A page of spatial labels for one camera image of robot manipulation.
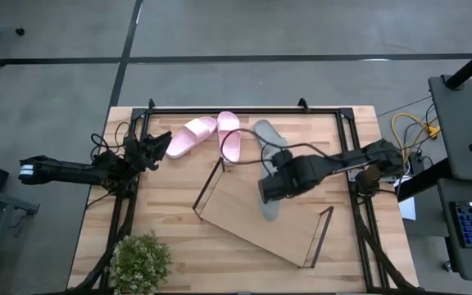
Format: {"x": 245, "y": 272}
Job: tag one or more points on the white paper sheet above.
{"x": 408, "y": 207}

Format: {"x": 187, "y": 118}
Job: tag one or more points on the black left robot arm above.
{"x": 64, "y": 170}

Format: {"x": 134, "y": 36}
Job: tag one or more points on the grey rubber slide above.
{"x": 270, "y": 211}
{"x": 266, "y": 131}

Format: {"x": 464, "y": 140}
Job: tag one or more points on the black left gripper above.
{"x": 135, "y": 153}

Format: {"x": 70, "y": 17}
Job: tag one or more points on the black slanted beam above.
{"x": 424, "y": 180}

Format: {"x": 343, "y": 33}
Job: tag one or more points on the black slanted pole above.
{"x": 469, "y": 65}

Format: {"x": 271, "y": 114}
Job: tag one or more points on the black metal rig frame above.
{"x": 244, "y": 110}

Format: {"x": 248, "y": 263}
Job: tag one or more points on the black power adapter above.
{"x": 416, "y": 162}

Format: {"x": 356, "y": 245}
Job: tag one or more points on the small green potted plant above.
{"x": 137, "y": 262}

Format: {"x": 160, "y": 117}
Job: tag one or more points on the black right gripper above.
{"x": 279, "y": 184}

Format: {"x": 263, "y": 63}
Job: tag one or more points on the pink rubber slide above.
{"x": 178, "y": 149}
{"x": 230, "y": 143}

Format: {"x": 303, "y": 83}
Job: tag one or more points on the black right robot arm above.
{"x": 342, "y": 160}

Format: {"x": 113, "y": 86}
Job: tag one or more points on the grey cart top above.
{"x": 461, "y": 131}

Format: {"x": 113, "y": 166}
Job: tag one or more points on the wooden shelf with black frame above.
{"x": 252, "y": 221}

